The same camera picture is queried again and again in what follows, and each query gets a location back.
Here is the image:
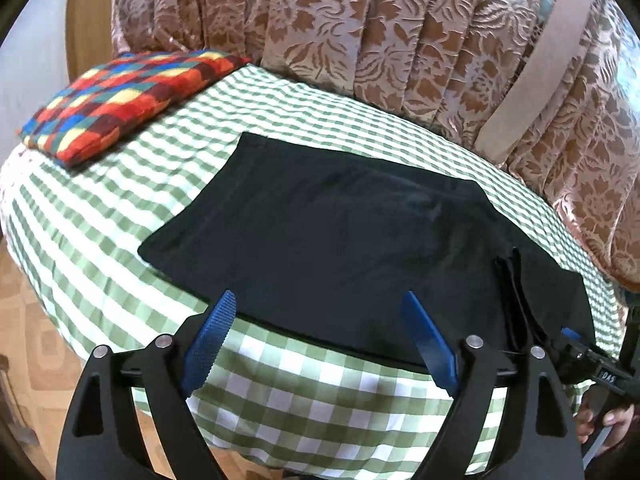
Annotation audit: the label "brown floral curtain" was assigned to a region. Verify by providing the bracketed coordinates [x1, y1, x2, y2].
[110, 0, 640, 291]

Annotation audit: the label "green checked bed sheet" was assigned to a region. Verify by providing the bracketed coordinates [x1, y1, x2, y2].
[0, 65, 626, 476]

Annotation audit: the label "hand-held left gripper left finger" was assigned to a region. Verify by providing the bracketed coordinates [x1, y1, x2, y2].
[55, 290, 237, 480]

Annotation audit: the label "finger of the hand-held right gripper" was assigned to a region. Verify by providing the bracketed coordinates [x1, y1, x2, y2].
[547, 326, 601, 386]

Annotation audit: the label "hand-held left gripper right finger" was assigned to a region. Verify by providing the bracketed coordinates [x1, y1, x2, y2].
[402, 291, 586, 480]

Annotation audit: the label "beige curtain tie band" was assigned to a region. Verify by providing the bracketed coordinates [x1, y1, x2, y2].
[472, 0, 613, 158]

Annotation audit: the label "person's right hand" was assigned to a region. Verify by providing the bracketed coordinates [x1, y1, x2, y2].
[575, 395, 637, 445]

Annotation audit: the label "black embroidered pants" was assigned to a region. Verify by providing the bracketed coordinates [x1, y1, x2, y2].
[137, 131, 596, 368]

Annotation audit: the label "multicoloured checked pillow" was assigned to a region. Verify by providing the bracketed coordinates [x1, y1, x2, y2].
[17, 49, 253, 168]

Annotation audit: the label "wooden board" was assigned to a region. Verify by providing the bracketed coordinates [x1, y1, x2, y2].
[67, 0, 126, 76]

